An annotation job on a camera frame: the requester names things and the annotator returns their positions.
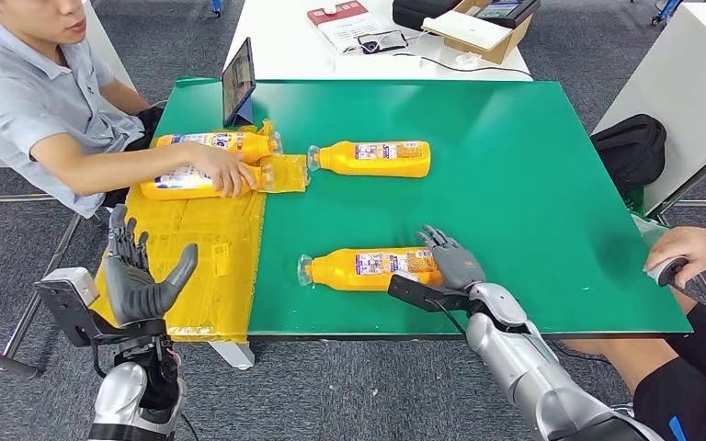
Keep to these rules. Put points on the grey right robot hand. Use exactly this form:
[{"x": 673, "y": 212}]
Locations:
[{"x": 459, "y": 268}]

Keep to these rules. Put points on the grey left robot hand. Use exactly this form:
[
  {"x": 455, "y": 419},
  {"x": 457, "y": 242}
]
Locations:
[{"x": 134, "y": 292}]

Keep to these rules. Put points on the orange detergent bottle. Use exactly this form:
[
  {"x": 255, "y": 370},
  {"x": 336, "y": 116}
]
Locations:
[
  {"x": 231, "y": 145},
  {"x": 341, "y": 159},
  {"x": 176, "y": 188},
  {"x": 341, "y": 271}
]

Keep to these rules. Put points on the handheld remote controller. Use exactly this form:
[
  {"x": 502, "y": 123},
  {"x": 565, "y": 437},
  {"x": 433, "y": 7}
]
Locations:
[{"x": 669, "y": 271}]

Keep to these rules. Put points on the green table mat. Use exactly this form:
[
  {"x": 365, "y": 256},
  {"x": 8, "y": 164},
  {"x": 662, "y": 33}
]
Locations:
[{"x": 511, "y": 213}]

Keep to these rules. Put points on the yellow taped cardboard sheet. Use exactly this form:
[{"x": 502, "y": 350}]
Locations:
[{"x": 219, "y": 243}]

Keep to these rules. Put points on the white table foot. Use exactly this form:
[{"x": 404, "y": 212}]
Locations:
[
  {"x": 514, "y": 350},
  {"x": 234, "y": 356}
]

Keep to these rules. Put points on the person's hand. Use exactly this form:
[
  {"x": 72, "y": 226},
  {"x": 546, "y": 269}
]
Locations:
[
  {"x": 225, "y": 170},
  {"x": 694, "y": 246}
]

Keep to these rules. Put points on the clear plastic bag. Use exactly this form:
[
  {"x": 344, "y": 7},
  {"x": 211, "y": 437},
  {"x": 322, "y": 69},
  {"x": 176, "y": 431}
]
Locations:
[{"x": 645, "y": 228}]

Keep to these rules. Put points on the black backpack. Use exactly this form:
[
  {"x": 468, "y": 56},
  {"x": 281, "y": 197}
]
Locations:
[{"x": 630, "y": 149}]

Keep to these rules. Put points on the white charger plug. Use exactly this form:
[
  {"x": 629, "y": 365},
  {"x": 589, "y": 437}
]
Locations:
[{"x": 468, "y": 59}]

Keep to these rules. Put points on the person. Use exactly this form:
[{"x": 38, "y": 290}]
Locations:
[
  {"x": 682, "y": 402},
  {"x": 24, "y": 103}
]

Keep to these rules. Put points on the cardboard box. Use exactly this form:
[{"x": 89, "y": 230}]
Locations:
[{"x": 509, "y": 47}]

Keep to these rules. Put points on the black tablet on stand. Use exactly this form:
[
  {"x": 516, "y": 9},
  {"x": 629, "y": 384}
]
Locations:
[{"x": 238, "y": 79}]

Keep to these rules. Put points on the white flat box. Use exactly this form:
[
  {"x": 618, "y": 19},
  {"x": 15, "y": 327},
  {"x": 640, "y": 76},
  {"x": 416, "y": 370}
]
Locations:
[{"x": 466, "y": 29}]

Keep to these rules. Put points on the black zip case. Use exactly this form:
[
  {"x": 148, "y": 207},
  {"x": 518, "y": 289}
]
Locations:
[{"x": 414, "y": 13}]

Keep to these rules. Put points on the white paper sheet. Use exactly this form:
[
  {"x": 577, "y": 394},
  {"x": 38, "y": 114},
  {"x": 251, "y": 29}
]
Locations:
[{"x": 347, "y": 33}]

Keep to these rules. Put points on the black screen terminal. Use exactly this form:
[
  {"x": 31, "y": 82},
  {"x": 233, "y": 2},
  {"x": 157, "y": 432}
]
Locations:
[{"x": 500, "y": 10}]

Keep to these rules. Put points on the red booklet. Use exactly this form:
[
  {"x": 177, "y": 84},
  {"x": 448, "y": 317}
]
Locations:
[{"x": 341, "y": 12}]

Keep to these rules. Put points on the white table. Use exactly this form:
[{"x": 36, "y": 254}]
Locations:
[{"x": 280, "y": 42}]

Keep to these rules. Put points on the blue caster wheel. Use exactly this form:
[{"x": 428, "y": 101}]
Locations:
[{"x": 216, "y": 7}]

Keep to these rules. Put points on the blue chair base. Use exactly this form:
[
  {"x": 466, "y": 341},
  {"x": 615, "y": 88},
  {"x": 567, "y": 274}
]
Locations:
[{"x": 667, "y": 9}]

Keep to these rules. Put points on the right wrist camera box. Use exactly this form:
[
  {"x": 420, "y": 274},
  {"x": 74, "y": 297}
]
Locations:
[{"x": 414, "y": 292}]

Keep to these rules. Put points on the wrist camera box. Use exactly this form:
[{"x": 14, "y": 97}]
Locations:
[
  {"x": 414, "y": 292},
  {"x": 67, "y": 286}
]

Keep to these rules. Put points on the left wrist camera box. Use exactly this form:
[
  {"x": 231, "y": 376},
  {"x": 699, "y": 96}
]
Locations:
[{"x": 67, "y": 286}]

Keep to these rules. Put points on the metal desk leg frame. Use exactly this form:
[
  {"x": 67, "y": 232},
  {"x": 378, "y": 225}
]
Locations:
[{"x": 0, "y": 363}]

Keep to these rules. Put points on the white desk with metal frame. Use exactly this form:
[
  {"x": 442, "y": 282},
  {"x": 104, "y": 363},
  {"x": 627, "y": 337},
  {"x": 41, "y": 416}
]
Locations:
[{"x": 682, "y": 91}]

